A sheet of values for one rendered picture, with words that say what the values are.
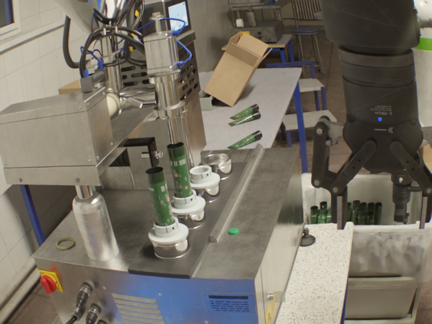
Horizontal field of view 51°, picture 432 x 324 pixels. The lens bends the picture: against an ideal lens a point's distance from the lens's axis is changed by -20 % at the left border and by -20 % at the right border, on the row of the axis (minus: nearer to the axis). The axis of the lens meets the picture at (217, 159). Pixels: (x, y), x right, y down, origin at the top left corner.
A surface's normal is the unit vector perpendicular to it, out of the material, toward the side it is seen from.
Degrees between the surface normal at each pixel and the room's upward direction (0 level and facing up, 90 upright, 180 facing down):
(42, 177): 90
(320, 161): 90
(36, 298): 0
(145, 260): 0
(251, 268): 0
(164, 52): 90
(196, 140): 90
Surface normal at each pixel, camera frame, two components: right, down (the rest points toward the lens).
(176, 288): -0.25, 0.39
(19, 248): 0.96, -0.04
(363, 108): -0.74, 0.34
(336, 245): -0.14, -0.92
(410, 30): 0.55, 0.23
